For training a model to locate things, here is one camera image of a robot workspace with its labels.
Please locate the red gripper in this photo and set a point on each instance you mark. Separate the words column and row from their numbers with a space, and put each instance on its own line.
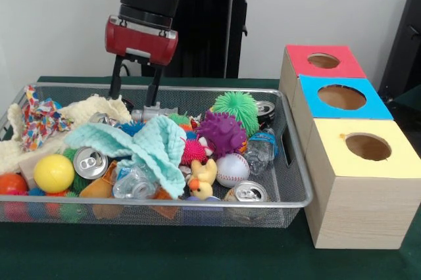
column 141, row 43

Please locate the large colourful patterned cloth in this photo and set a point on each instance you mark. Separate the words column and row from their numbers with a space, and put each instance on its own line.
column 39, row 122

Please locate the silver mesh bin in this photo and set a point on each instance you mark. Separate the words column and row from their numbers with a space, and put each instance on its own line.
column 131, row 216

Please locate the wooden three-hole box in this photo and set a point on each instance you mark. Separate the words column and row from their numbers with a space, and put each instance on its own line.
column 361, row 211

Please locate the cream knitted cloth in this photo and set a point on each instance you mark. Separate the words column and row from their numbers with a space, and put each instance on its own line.
column 102, row 106

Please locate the mint knitted cloth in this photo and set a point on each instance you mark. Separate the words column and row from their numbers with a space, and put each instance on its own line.
column 154, row 142

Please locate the silver drink can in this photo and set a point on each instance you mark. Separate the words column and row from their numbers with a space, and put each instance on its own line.
column 90, row 163
column 246, row 191

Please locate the purple spiky toy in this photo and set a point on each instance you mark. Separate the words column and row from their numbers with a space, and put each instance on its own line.
column 223, row 132

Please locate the green spiky ball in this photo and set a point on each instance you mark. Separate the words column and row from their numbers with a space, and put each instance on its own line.
column 235, row 106

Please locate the yellow ball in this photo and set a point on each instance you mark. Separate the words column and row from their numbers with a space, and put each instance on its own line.
column 54, row 173

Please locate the yellow plush duck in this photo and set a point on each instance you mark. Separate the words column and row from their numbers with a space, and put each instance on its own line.
column 201, row 188

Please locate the white baseball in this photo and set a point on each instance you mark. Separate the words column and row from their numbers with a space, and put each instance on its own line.
column 233, row 171

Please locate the dark green table cloth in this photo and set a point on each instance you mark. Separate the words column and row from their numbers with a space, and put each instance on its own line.
column 164, row 253

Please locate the black panel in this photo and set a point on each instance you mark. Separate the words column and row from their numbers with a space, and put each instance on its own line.
column 408, row 46

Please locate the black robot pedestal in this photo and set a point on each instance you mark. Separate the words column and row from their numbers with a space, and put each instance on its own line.
column 204, row 30

